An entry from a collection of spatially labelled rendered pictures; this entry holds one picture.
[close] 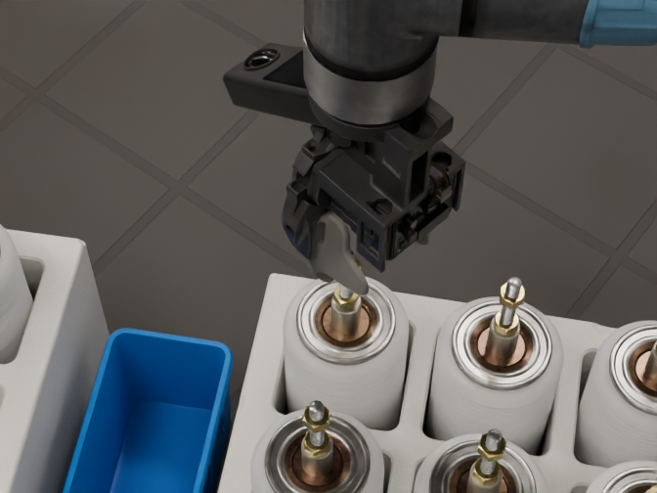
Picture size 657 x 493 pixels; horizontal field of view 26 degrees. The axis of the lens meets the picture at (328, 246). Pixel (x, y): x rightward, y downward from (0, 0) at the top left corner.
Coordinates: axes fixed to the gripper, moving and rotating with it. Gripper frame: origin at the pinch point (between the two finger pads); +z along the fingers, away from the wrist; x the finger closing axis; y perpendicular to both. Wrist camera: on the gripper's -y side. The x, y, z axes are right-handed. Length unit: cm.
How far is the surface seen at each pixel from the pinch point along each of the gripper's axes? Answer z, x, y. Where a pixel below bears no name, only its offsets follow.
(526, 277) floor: 34.8, 26.4, -1.1
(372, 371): 10.1, -1.4, 4.9
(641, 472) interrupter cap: 9.4, 6.5, 24.0
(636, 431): 11.1, 9.5, 21.4
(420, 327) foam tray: 16.8, 6.9, 2.3
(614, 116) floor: 35, 48, -8
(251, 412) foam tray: 16.8, -8.2, -1.4
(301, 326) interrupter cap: 9.3, -2.9, -1.2
